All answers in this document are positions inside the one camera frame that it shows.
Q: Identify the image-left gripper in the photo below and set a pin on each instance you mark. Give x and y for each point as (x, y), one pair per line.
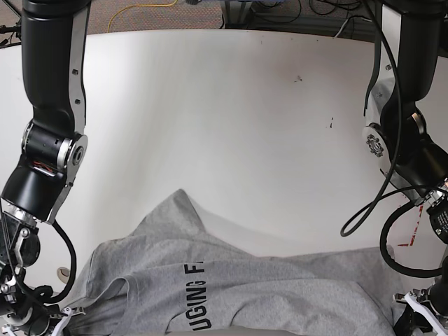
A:
(36, 321)

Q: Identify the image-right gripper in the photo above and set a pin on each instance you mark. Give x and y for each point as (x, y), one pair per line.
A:
(425, 311)

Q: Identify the grey printed T-shirt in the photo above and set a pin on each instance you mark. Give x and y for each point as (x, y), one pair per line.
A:
(170, 275)

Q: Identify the black robot arm image-left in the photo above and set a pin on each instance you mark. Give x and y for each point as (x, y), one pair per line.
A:
(53, 145)

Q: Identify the red tape rectangle marking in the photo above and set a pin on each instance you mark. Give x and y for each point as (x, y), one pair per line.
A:
(415, 229)

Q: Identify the black tripod legs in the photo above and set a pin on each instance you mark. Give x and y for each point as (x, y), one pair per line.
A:
(11, 22)

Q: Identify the left table cable grommet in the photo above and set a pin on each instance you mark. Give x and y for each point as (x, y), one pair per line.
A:
(63, 274)

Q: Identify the grey metal frame leg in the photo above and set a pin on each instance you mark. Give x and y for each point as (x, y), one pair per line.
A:
(236, 14)

